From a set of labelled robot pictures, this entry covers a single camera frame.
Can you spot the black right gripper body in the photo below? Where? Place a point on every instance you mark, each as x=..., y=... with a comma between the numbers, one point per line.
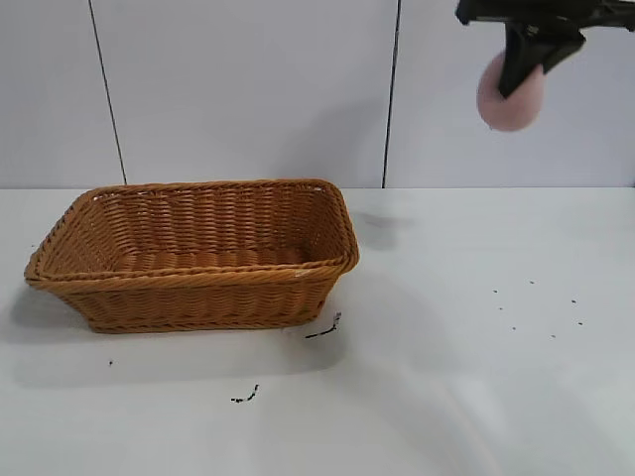
x=546, y=12

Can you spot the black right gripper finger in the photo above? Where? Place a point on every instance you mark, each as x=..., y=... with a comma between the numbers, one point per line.
x=516, y=64
x=560, y=49

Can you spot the pink peach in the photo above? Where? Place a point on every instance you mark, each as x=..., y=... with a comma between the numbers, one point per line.
x=511, y=115

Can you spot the brown woven wicker basket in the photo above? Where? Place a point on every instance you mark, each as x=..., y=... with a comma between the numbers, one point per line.
x=198, y=297

